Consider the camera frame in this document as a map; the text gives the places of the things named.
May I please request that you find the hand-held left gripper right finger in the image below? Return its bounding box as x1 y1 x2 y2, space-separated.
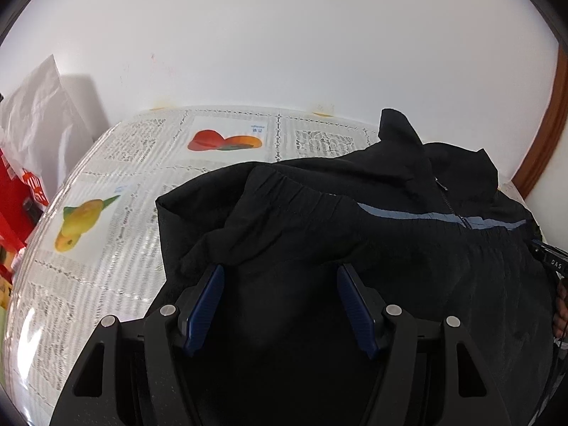
336 263 511 426

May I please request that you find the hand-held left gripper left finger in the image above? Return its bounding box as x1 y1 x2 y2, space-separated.
49 264 225 426

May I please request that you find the black white blue zip jacket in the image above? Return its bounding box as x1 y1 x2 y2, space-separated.
154 109 561 426

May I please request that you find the person's right hand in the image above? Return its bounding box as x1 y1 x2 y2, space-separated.
554 280 568 340

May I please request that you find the fruit print lace tablecloth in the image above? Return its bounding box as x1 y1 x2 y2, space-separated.
4 105 381 413

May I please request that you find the green cloth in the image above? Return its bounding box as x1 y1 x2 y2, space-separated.
0 306 10 384

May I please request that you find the red paper bag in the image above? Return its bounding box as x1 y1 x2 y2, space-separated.
0 151 28 276

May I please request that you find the white plastic bag red print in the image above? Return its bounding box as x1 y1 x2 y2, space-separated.
0 54 111 208

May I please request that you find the brown wooden door frame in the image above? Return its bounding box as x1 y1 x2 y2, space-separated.
510 47 568 201

